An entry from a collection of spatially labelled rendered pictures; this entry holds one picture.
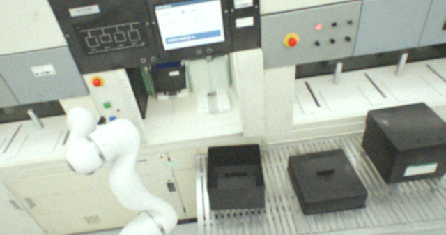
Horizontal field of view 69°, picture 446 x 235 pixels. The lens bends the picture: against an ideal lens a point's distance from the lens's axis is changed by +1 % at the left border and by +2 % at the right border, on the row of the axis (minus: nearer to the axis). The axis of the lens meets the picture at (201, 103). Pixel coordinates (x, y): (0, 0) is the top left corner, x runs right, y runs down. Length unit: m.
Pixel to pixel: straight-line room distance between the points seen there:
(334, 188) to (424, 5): 0.90
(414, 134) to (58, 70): 1.69
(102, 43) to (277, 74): 0.86
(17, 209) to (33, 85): 1.11
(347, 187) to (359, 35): 0.71
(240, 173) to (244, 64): 0.60
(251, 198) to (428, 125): 0.89
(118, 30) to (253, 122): 0.84
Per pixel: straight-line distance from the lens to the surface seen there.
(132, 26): 1.49
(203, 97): 2.10
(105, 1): 1.46
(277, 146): 1.94
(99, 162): 1.00
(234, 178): 1.78
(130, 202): 1.12
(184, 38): 1.49
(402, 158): 1.73
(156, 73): 2.09
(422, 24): 1.82
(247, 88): 1.61
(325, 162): 1.75
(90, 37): 1.55
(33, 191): 2.41
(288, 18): 1.52
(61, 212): 2.55
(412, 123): 1.83
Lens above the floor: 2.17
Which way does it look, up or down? 38 degrees down
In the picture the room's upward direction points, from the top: 10 degrees counter-clockwise
